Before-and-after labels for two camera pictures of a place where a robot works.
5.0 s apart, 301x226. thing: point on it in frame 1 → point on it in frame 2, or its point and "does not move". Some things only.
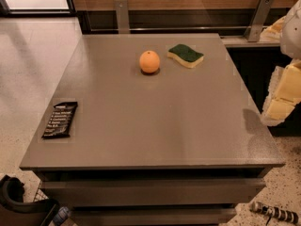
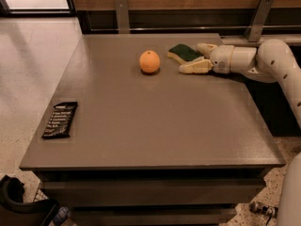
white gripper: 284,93 → 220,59
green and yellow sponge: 185,56 does not move
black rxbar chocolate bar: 60,121 does not move
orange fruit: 149,61 does not move
